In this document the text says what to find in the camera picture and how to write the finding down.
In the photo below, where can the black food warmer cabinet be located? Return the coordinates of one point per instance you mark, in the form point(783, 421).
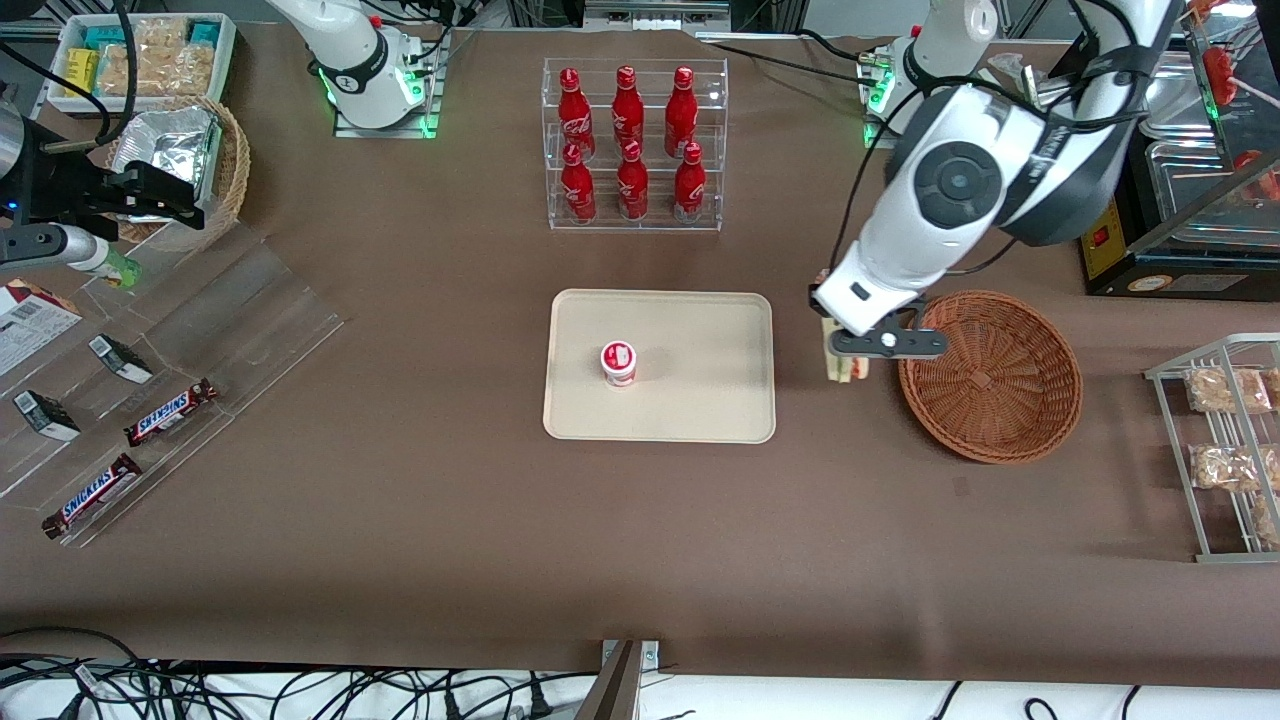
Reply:
point(1180, 275)

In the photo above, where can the small black white box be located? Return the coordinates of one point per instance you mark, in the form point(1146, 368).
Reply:
point(120, 358)
point(45, 415)

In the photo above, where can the red white yogurt cup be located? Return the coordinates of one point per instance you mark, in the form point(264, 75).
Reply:
point(619, 364)

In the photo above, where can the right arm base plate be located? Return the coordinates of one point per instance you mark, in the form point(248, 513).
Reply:
point(385, 132)

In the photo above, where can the silver metal bracket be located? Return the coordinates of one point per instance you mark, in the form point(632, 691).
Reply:
point(650, 655)

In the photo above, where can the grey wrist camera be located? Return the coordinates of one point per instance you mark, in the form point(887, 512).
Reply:
point(45, 248)
point(890, 344)

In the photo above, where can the clear acrylic display stand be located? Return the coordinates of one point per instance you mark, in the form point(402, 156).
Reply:
point(250, 330)

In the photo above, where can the brown snickers bar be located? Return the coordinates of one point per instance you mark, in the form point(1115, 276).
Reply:
point(92, 496)
point(170, 412)

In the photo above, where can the clear bag of crackers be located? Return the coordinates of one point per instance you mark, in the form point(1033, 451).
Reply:
point(122, 70)
point(182, 70)
point(160, 33)

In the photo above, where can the red cola bottle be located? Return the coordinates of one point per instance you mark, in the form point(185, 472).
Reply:
point(574, 115)
point(689, 190)
point(577, 190)
point(681, 112)
point(627, 110)
point(632, 188)

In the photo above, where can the tall tan wicker basket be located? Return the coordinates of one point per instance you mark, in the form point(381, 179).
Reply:
point(232, 170)

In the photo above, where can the aluminium frame rail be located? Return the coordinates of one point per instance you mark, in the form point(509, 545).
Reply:
point(655, 12)

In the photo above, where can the green white small bottle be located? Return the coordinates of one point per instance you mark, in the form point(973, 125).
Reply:
point(122, 270)

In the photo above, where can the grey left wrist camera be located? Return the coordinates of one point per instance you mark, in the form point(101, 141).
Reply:
point(890, 344)

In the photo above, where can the brown table covering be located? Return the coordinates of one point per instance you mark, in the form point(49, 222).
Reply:
point(450, 550)

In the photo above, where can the clear plastic wrapper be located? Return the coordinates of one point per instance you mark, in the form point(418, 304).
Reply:
point(1005, 68)

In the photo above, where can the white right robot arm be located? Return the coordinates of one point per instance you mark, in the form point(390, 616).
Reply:
point(355, 60)

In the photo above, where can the red skewered food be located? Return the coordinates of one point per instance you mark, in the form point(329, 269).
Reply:
point(1222, 75)

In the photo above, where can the triangle sandwich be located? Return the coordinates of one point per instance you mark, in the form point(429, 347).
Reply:
point(848, 369)

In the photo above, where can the teal snack pack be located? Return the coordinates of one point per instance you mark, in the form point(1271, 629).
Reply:
point(104, 37)
point(204, 33)

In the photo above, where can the clear acrylic bottle rack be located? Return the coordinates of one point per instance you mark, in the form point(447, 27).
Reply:
point(650, 225)

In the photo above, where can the white plastic bin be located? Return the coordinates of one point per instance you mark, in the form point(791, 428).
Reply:
point(60, 102)

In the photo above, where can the shallow brown wicker basket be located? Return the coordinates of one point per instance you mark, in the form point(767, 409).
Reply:
point(990, 385)

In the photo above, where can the grey metal pole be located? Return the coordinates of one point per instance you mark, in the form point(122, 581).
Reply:
point(615, 690)

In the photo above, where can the clear bag of granola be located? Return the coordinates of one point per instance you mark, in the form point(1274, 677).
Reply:
point(1268, 522)
point(1230, 467)
point(1225, 390)
point(1276, 385)

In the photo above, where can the beige plastic tray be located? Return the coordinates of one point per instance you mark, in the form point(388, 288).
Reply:
point(700, 400)

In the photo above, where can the yellow snack box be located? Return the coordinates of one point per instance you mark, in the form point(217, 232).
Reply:
point(82, 72)

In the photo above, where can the stainless steel pan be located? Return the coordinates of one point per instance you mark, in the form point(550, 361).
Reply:
point(1200, 180)
point(1185, 95)

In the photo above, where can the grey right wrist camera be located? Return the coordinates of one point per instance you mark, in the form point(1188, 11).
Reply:
point(45, 248)

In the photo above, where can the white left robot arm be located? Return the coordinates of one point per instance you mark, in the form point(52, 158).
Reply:
point(960, 180)

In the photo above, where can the silver metal box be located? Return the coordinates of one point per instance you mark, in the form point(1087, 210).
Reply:
point(1040, 92)

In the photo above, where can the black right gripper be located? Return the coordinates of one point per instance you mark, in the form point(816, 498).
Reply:
point(62, 188)

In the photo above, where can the white printed carton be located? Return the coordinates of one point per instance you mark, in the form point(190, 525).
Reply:
point(30, 335)

